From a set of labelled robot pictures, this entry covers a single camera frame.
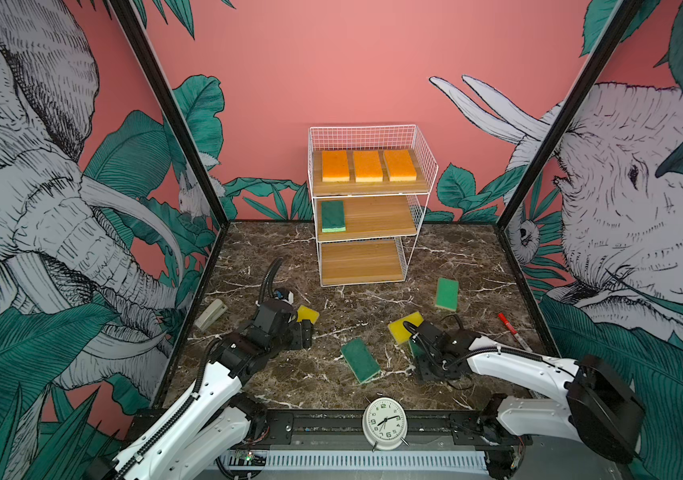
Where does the red marker pen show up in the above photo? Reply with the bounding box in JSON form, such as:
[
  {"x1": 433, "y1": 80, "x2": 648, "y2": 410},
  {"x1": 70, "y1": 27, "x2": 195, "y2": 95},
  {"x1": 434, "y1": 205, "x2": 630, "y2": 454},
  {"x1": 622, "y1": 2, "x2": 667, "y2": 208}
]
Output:
[{"x1": 497, "y1": 313, "x2": 533, "y2": 353}]

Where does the orange sponge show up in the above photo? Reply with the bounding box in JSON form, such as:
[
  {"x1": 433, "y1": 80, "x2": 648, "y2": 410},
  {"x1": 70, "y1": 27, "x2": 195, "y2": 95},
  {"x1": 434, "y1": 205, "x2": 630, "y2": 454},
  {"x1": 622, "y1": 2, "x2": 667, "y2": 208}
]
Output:
[
  {"x1": 353, "y1": 150, "x2": 383, "y2": 183},
  {"x1": 383, "y1": 149, "x2": 417, "y2": 182},
  {"x1": 321, "y1": 150, "x2": 351, "y2": 183}
]

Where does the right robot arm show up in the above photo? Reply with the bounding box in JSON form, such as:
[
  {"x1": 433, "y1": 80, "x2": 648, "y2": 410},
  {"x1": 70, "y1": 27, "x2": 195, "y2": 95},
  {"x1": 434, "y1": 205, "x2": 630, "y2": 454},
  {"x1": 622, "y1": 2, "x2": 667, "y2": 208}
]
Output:
[{"x1": 403, "y1": 320, "x2": 645, "y2": 464}]

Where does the white wire three-tier shelf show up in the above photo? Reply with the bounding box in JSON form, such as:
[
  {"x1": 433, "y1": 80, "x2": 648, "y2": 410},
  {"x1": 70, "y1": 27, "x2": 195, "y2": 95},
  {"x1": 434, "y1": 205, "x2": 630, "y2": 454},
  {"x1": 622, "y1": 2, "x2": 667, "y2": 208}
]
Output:
[{"x1": 307, "y1": 124, "x2": 437, "y2": 287}]

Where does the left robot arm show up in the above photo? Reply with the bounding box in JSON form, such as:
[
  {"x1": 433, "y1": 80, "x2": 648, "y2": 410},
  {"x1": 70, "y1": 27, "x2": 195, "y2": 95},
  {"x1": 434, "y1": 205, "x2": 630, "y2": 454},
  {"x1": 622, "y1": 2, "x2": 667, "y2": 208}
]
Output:
[{"x1": 85, "y1": 258, "x2": 311, "y2": 479}]

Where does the yellow sponge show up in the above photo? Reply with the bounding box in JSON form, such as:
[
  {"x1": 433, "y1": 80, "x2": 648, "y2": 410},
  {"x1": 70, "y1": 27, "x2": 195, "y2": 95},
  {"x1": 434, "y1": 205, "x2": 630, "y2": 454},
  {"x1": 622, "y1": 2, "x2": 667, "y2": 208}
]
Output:
[
  {"x1": 296, "y1": 305, "x2": 319, "y2": 324},
  {"x1": 387, "y1": 312, "x2": 423, "y2": 345}
]

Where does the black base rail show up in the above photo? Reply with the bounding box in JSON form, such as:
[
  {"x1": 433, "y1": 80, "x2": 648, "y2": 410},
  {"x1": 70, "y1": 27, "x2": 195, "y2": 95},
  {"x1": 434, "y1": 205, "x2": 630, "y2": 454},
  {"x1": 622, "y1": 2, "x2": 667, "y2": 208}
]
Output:
[{"x1": 130, "y1": 409, "x2": 613, "y2": 448}]

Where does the white alarm clock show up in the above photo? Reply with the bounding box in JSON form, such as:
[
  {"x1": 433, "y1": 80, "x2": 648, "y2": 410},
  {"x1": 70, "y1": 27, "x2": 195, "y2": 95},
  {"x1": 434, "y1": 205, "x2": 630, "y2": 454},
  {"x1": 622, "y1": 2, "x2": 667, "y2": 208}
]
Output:
[{"x1": 363, "y1": 397, "x2": 409, "y2": 451}]

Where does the grey block by wall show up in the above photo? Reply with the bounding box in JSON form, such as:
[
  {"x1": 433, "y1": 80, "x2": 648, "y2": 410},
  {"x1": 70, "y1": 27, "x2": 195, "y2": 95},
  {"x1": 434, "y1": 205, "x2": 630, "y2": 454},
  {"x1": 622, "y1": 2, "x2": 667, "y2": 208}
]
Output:
[{"x1": 194, "y1": 299, "x2": 227, "y2": 330}]

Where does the green sponge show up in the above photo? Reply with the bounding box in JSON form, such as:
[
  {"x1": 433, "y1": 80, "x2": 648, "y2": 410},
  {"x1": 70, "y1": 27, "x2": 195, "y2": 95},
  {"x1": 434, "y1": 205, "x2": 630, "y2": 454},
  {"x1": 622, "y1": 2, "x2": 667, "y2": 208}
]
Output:
[
  {"x1": 340, "y1": 338, "x2": 381, "y2": 384},
  {"x1": 435, "y1": 278, "x2": 459, "y2": 312},
  {"x1": 319, "y1": 200, "x2": 347, "y2": 233},
  {"x1": 409, "y1": 340, "x2": 423, "y2": 359}
]

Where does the white slotted cable duct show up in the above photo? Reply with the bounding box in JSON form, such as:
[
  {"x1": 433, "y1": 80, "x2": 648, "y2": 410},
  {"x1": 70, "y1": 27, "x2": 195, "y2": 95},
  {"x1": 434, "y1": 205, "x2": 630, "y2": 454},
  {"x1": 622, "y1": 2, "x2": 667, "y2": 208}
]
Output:
[{"x1": 219, "y1": 450, "x2": 489, "y2": 474}]

